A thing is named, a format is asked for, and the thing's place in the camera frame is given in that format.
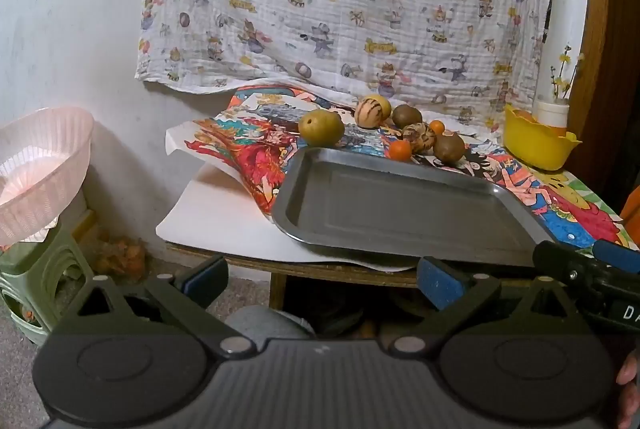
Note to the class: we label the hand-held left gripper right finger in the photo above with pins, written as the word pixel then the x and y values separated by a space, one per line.
pixel 440 285

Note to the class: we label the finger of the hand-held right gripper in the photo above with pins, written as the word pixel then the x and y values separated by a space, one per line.
pixel 617 253
pixel 557 256

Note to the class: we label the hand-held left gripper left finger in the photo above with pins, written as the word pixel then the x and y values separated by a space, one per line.
pixel 207 278

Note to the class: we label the metal tray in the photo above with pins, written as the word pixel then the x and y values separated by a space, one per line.
pixel 390 204

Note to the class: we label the kiwi with red sticker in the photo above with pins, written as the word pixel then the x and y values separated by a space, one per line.
pixel 449 148

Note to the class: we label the striped pepino melon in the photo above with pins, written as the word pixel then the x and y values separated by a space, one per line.
pixel 368 114
pixel 419 137

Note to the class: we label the brown kiwi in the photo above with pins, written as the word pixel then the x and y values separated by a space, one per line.
pixel 406 116

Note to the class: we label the yellow lemon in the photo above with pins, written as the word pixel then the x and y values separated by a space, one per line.
pixel 385 105

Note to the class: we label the green pear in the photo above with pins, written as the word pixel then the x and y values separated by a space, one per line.
pixel 322 127

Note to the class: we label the person's right hand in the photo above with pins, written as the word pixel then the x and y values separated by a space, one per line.
pixel 628 376

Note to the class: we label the orange cloth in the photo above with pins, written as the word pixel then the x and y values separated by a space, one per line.
pixel 632 219

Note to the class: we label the yellow bear cartoon poster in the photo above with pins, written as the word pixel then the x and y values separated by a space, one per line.
pixel 565 204

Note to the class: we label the colourful anime poster mat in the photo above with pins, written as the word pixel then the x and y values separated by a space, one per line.
pixel 215 219

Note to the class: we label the wooden table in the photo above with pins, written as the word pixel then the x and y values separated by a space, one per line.
pixel 278 291

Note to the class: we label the orange peel pile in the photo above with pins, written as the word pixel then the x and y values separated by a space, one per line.
pixel 120 256

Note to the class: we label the yellow plastic bowl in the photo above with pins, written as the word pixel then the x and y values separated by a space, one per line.
pixel 535 149

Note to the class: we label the white plastic cup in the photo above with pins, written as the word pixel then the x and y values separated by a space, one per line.
pixel 551 111

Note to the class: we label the pale orange object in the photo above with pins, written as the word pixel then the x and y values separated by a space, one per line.
pixel 524 114

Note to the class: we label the yellow flower twig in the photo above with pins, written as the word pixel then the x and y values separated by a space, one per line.
pixel 562 79

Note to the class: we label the green plastic stool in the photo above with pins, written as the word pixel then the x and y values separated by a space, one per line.
pixel 30 269

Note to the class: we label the pink plastic basket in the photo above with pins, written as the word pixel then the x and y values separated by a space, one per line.
pixel 45 159

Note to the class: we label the white printed blanket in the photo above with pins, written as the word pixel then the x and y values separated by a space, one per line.
pixel 325 9

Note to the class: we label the brown wooden frame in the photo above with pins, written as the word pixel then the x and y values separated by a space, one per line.
pixel 607 34

